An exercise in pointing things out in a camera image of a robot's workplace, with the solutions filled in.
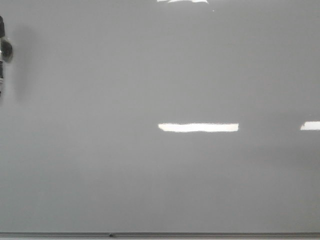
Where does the black dry-erase marker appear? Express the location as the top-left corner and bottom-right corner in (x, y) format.
(0, 16), (13, 95)

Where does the white whiteboard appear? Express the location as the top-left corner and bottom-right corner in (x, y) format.
(0, 0), (320, 239)

